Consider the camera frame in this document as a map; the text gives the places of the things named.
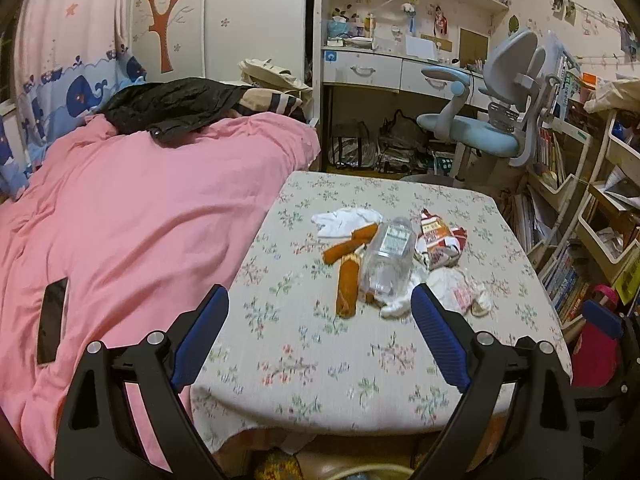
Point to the beige tote bag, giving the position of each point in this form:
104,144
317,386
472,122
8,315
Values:
270,72

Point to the white desk with hutch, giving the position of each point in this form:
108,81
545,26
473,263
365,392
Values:
390,45

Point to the beige cloth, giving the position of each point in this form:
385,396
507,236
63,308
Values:
612,95

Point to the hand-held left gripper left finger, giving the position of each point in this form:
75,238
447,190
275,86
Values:
200,340

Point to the pink blanket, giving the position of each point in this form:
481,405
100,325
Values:
125,235

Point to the large printed board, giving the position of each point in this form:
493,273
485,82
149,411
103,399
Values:
567,80

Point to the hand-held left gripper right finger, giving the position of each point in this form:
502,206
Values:
440,340

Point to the red snack wrapper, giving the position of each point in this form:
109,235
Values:
435,240

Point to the white sock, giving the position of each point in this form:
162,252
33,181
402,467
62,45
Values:
397,307

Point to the white bookshelf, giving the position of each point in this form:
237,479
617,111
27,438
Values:
600,240

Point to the white plastic wrapper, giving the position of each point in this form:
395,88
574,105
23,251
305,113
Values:
457,290

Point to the black jacket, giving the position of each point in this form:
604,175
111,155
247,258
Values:
170,105

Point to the long orange wrapper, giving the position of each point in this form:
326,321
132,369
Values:
347,285

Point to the black bag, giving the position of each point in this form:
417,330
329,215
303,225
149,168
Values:
402,130

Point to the beige dark-striped pillow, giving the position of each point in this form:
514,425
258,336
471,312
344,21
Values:
272,100

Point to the short orange wrapper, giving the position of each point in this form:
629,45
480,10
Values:
350,243

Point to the floral tablecloth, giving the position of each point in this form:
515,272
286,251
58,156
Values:
300,360

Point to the blue grey office chair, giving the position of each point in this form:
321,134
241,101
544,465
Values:
475,135

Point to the white desk drawer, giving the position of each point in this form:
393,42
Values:
362,70
425,85

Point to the blue whale print pillow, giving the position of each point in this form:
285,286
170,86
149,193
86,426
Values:
12,160

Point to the pink bag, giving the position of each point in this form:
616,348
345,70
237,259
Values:
595,355

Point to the blue tissue box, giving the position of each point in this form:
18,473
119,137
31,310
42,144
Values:
342,27

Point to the black smartphone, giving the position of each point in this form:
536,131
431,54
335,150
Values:
52,320

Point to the white wardrobe with tree decal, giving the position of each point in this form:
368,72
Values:
225,20

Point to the white tissue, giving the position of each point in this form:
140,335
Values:
340,222

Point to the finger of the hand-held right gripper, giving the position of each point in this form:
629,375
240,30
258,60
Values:
602,317

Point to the clear plastic bottle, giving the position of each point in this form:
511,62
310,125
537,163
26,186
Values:
387,265

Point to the clear plastic bag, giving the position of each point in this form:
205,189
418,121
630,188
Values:
355,145

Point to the pink whale print curtain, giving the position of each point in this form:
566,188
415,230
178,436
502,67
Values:
75,35

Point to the row of books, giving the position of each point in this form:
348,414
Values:
567,285

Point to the brown cork board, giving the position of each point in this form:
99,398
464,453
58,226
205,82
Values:
472,47

